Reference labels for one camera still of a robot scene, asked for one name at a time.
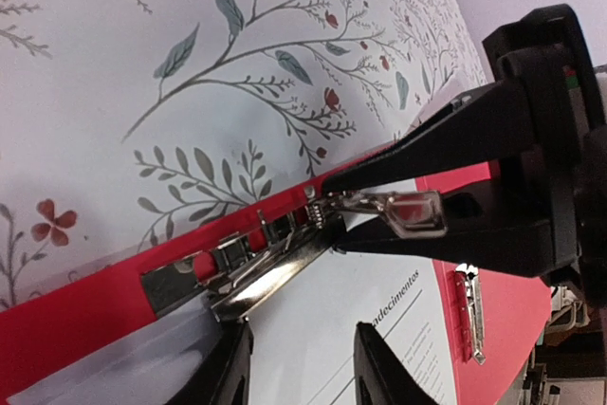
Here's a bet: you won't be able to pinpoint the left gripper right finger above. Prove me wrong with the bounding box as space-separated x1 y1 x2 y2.
353 322 437 405

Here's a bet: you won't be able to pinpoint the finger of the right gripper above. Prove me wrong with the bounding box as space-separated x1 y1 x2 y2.
334 179 579 278

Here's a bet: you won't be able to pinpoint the printed white paper sheets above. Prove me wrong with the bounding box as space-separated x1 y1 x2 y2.
9 252 457 404

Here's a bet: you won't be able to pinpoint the spine metal folder clip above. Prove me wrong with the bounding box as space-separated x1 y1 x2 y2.
454 263 487 365

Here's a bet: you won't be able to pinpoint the red file folder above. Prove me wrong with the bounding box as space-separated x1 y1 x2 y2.
1 185 551 404

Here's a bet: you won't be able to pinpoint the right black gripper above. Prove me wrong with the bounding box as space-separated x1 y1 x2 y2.
322 4 606 301

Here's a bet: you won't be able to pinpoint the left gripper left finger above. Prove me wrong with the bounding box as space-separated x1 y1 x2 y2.
166 322 254 405

